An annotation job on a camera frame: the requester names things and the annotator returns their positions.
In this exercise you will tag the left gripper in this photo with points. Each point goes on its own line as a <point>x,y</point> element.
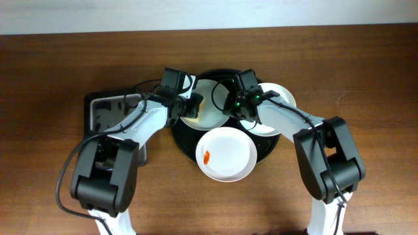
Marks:
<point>193,106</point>

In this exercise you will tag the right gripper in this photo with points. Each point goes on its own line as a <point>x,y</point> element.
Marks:
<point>233,106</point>

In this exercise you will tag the white plate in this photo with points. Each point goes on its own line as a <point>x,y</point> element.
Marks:
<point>226,154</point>
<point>263,130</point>

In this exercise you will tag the pale blue plate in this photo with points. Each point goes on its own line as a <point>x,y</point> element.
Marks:
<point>210,117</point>

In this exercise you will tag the white plate front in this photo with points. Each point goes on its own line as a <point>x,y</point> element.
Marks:
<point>226,154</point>

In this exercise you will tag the green yellow sponge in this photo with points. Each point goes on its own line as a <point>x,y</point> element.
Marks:
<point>200,107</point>

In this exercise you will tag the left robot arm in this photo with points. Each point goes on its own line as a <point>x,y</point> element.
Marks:
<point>105,176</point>

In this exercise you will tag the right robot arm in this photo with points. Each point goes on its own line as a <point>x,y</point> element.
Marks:
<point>329,162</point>

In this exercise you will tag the black rectangular tray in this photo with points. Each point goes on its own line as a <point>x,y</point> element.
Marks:
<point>87,155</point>

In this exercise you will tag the silver metal pan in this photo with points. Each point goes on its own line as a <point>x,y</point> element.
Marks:
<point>106,112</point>

